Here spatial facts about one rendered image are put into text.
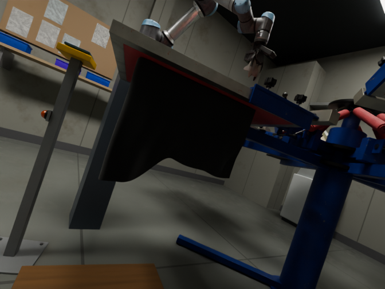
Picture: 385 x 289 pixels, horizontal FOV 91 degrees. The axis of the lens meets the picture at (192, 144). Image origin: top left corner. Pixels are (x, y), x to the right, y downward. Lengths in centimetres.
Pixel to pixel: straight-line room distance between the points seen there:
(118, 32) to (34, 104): 301
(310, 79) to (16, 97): 501
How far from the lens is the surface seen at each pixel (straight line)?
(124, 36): 64
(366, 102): 103
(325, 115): 93
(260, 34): 125
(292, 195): 378
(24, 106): 360
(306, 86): 465
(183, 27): 155
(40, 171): 108
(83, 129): 356
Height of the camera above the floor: 73
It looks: level
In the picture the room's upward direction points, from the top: 19 degrees clockwise
